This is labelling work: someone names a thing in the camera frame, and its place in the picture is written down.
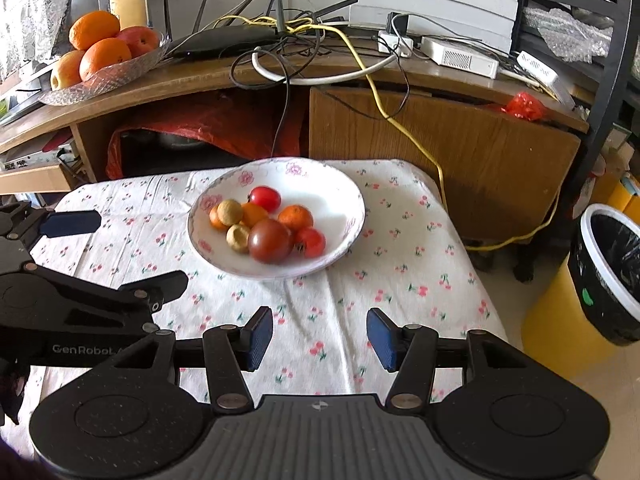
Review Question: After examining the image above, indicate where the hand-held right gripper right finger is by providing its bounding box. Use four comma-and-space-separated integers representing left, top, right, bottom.
367, 308, 521, 411

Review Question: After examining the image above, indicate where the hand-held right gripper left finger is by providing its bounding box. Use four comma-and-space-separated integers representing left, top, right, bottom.
132, 306, 275, 415

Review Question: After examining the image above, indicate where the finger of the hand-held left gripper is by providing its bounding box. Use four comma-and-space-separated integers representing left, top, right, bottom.
31, 264, 190, 333
0, 204, 103, 261

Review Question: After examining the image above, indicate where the small orange mandarin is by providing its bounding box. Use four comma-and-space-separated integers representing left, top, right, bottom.
208, 203, 231, 232
241, 202, 270, 228
277, 204, 315, 232

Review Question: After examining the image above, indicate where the brown longan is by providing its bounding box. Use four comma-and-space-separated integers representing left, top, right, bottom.
226, 224, 252, 254
220, 199, 246, 226

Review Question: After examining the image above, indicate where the large dark red tomato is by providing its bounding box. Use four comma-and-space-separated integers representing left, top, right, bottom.
248, 218, 294, 264

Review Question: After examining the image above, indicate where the red cherry tomato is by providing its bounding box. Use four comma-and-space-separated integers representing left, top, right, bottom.
249, 186, 282, 213
292, 226, 327, 258

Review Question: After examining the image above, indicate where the white floral plate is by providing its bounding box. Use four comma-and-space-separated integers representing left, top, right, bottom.
187, 157, 366, 280

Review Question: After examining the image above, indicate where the metal pot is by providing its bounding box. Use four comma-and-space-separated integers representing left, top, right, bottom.
151, 129, 212, 151

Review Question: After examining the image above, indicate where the yellow red apple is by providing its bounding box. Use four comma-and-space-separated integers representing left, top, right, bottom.
50, 50, 87, 91

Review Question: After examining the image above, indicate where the glass fruit bowl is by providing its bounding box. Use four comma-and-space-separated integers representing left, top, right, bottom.
39, 27, 172, 107

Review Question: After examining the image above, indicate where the large orange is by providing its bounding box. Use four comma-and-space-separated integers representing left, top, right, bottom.
69, 10, 121, 51
79, 37, 132, 81

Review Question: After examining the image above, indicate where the large red plastic bag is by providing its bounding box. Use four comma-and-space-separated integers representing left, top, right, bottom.
105, 104, 297, 181

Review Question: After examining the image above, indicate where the yellow trash bin black liner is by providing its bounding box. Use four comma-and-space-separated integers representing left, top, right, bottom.
520, 203, 640, 382

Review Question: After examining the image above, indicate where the wooden desk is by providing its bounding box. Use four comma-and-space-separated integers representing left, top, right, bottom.
0, 49, 592, 242

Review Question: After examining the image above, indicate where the black router with antennas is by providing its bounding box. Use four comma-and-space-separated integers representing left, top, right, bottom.
162, 0, 359, 60

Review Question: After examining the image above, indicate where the small red plastic bag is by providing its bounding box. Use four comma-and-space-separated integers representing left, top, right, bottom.
486, 92, 549, 122

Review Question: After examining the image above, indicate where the yellow box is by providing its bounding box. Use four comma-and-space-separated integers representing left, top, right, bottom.
604, 174, 640, 212

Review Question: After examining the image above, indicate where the white power adapter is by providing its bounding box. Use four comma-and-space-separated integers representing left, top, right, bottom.
377, 30, 415, 59

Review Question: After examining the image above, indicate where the white labelled network device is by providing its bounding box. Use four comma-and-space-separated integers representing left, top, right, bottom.
515, 50, 577, 109

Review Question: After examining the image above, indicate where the black metal shelf rack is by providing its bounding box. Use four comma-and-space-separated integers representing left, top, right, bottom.
510, 0, 640, 213

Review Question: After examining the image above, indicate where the bubble wrap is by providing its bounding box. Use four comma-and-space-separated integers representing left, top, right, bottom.
522, 5, 624, 62

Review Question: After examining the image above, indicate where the black cable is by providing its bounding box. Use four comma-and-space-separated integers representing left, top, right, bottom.
229, 9, 332, 161

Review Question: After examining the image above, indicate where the yellow cable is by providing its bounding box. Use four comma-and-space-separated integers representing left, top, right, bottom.
204, 15, 562, 253

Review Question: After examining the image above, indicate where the white cable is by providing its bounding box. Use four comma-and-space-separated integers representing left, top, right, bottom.
251, 47, 402, 85

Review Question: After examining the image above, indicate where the white network switch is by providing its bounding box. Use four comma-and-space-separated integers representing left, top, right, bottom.
420, 36, 500, 80

